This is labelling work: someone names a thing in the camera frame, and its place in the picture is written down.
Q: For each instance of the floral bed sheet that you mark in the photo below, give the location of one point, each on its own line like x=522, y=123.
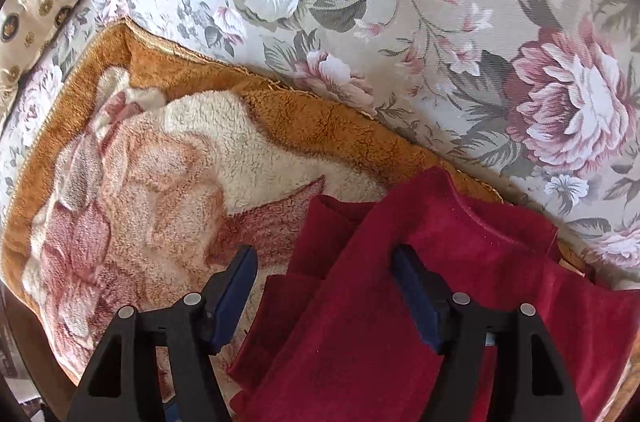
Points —
x=540, y=98

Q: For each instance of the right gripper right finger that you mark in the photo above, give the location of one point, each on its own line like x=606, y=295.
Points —
x=511, y=351

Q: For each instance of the dark red sweater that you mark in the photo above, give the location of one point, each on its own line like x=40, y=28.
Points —
x=333, y=339

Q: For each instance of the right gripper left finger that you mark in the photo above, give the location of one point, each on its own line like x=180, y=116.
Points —
x=155, y=366

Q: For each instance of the orange floral plush blanket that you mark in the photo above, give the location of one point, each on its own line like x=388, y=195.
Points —
x=154, y=165

